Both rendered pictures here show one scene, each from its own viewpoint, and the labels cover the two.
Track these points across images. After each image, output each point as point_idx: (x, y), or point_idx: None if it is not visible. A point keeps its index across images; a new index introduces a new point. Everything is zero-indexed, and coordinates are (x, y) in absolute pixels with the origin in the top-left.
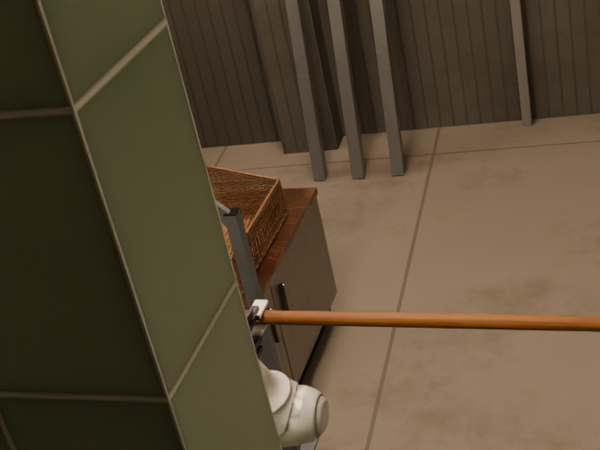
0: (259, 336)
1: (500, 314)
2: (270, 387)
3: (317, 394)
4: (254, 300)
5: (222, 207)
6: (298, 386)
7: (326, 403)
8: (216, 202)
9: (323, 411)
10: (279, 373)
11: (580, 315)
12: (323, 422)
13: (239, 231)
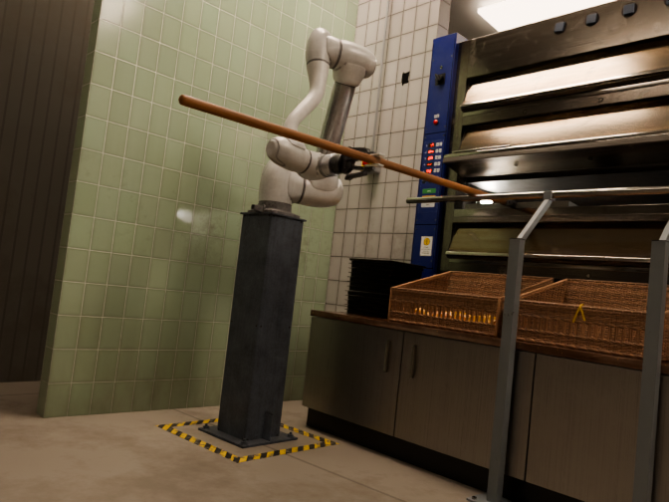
0: (365, 166)
1: (266, 121)
2: None
3: (275, 137)
4: (384, 154)
5: (662, 236)
6: (285, 137)
7: (273, 143)
8: (666, 231)
9: (270, 144)
10: None
11: (225, 108)
12: (268, 149)
13: (650, 258)
